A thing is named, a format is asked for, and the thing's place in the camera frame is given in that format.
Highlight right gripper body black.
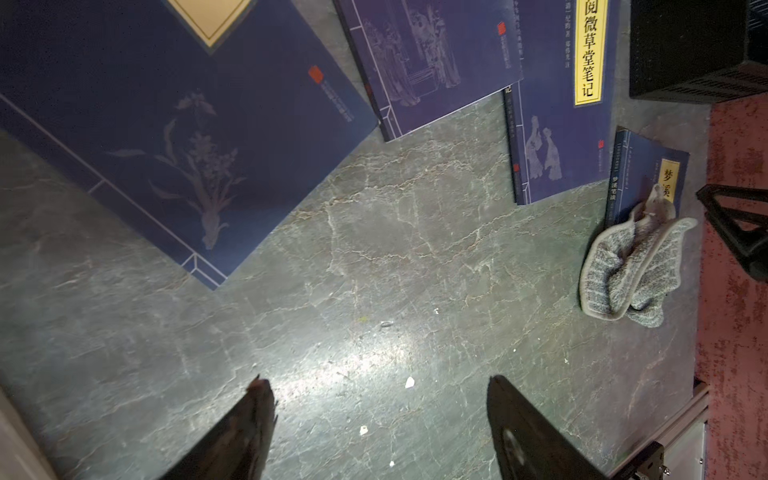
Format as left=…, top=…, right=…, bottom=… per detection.
left=696, top=184, right=767, bottom=282

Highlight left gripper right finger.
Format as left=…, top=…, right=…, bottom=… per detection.
left=486, top=375, right=606, bottom=479

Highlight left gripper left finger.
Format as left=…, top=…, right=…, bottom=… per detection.
left=163, top=376, right=278, bottom=480

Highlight grey knitted cloth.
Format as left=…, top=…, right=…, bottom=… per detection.
left=578, top=184, right=698, bottom=328

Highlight blue book Mengxi Bitan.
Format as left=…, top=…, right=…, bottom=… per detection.
left=604, top=127, right=690, bottom=228

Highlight blue book Zhuangzi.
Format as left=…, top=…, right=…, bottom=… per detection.
left=1, top=1, right=377, bottom=289

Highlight blue book Yuewei notes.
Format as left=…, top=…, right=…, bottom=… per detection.
left=504, top=0, right=621, bottom=205

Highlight blue book Tang poems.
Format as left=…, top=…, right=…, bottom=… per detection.
left=334, top=0, right=523, bottom=142

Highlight black mesh file holder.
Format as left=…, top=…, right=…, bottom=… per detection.
left=629, top=0, right=767, bottom=104

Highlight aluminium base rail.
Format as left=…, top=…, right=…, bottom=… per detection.
left=608, top=378, right=710, bottom=479

